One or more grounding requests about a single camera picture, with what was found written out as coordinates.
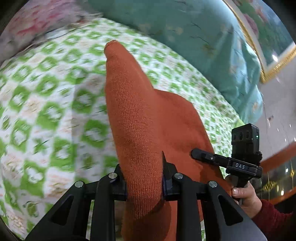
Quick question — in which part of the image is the rust orange knit sweater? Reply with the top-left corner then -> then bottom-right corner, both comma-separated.
104,41 -> 230,240

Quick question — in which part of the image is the dark red sleeve forearm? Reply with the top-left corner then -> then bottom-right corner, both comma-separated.
252,200 -> 295,241

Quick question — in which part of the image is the person's right hand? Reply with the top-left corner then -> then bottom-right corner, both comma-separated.
225,175 -> 262,218

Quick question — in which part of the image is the wooden glass cabinet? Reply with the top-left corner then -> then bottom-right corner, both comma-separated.
255,143 -> 295,205

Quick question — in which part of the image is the green white patterned bedsheet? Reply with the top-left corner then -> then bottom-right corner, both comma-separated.
1,18 -> 242,239

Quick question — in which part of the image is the teal floral quilt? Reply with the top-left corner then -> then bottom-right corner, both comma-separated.
89,1 -> 263,123

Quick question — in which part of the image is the pink floral pillow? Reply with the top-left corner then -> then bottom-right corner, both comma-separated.
1,1 -> 102,62

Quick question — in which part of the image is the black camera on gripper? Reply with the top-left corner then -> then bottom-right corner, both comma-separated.
231,123 -> 262,166

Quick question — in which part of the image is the gold framed wall picture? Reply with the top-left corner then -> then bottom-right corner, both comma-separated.
224,0 -> 295,83

